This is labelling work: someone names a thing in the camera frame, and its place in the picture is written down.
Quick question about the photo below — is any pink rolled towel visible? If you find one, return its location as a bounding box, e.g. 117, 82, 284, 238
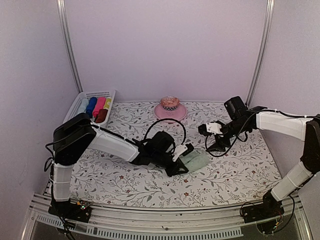
92, 97, 107, 118

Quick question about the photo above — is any light blue rolled towel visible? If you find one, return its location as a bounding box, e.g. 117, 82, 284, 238
77, 98, 89, 114

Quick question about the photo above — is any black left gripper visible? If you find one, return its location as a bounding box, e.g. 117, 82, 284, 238
151, 152, 188, 178

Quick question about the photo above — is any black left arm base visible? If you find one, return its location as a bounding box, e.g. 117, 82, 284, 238
48, 198, 92, 223

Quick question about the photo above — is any aluminium frame post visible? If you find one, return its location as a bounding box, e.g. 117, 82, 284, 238
56, 0, 83, 93
245, 0, 275, 106

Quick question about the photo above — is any green panda towel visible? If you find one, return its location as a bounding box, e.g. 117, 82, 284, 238
179, 151, 210, 173

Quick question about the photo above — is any right aluminium frame post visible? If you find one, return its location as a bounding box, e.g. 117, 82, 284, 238
245, 0, 275, 106

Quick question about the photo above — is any yellow green rolled towel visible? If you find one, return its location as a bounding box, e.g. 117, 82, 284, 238
103, 97, 112, 110

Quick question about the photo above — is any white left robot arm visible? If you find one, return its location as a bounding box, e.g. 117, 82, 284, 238
45, 113, 194, 217

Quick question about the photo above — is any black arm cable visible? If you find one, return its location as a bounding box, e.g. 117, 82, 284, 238
139, 118, 187, 151
204, 109, 316, 158

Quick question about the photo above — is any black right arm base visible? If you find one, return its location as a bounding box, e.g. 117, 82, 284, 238
239, 191, 285, 235

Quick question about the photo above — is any dark red towel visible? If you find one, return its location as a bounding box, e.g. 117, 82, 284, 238
95, 108, 108, 123

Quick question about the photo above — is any dark blue rolled towel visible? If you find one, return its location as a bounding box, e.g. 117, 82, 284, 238
85, 97, 98, 118

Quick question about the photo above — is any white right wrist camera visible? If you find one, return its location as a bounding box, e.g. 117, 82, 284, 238
198, 122, 223, 136

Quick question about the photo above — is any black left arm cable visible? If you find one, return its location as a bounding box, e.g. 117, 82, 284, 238
139, 118, 187, 151

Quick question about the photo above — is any pink plate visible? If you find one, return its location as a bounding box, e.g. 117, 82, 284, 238
154, 103, 187, 121

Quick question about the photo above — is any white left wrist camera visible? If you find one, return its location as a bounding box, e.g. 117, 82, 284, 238
172, 143, 194, 162

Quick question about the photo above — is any patterned small bowl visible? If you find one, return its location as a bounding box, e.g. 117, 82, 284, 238
160, 96, 180, 111

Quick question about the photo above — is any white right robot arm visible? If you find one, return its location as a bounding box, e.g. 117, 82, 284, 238
209, 130, 304, 205

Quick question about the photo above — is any aluminium front rail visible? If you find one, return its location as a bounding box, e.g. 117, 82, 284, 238
21, 194, 315, 240

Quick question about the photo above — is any left aluminium frame post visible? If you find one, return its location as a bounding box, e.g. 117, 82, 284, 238
56, 0, 83, 93

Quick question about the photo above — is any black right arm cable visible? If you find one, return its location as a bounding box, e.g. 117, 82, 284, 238
204, 109, 316, 158

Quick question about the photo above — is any white plastic basket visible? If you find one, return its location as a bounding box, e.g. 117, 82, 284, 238
63, 90, 117, 127

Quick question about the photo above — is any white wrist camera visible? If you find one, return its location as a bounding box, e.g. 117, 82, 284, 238
198, 122, 223, 136
172, 143, 194, 162

